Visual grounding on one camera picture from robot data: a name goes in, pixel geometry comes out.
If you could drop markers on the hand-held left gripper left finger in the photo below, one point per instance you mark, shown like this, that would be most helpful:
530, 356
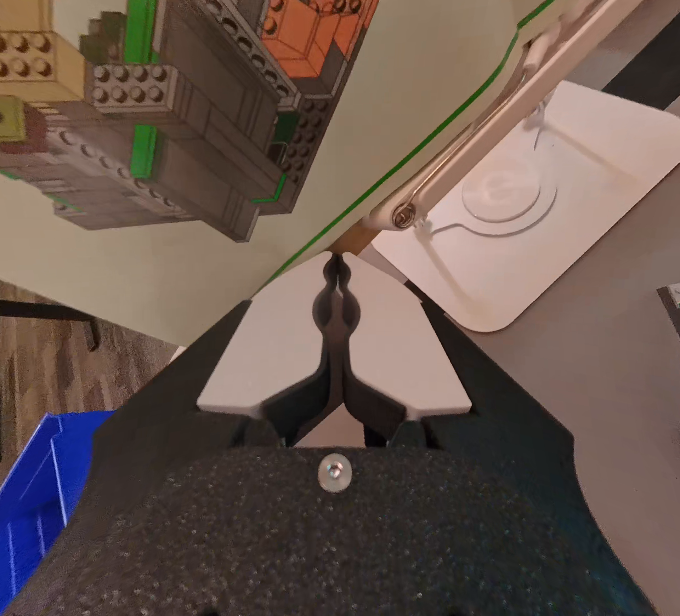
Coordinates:
265, 361

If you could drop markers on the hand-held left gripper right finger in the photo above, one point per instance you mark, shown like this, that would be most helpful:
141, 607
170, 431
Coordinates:
409, 361

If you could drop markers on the lego instruction book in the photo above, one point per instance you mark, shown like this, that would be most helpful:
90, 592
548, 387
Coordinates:
372, 122

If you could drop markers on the grey desk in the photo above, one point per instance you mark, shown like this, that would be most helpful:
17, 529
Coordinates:
584, 387

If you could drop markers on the white book stand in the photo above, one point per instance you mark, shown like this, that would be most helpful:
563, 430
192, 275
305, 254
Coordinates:
558, 255

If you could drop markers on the blue plastic bin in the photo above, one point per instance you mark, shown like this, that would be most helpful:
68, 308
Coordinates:
32, 494

